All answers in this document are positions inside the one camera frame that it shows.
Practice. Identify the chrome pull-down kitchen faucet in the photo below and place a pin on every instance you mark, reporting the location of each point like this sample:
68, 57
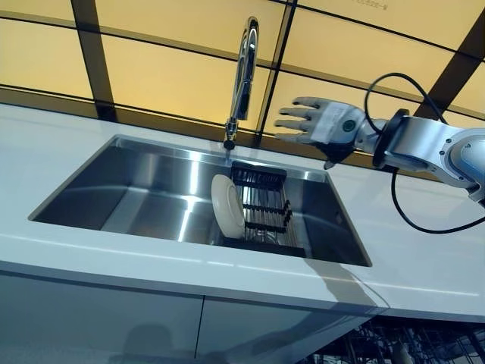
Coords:
242, 83

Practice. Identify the black dish drying rack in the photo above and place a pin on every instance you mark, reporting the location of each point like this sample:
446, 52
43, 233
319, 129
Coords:
265, 204

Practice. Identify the stainless steel sink basin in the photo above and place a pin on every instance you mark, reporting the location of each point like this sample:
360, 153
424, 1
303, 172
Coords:
132, 189

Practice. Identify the cream round ceramic plate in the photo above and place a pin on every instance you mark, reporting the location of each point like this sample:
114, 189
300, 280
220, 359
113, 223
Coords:
227, 208

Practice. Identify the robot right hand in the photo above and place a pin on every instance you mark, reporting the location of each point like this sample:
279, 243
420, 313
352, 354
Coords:
329, 121

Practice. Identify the built-in dishwasher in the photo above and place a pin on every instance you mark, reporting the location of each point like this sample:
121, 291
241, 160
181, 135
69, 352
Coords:
398, 345

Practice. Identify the white glossy cabinet door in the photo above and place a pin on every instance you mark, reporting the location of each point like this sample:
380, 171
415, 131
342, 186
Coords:
246, 330
94, 322

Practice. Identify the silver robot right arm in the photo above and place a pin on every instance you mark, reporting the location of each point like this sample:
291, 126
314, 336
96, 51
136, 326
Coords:
420, 140

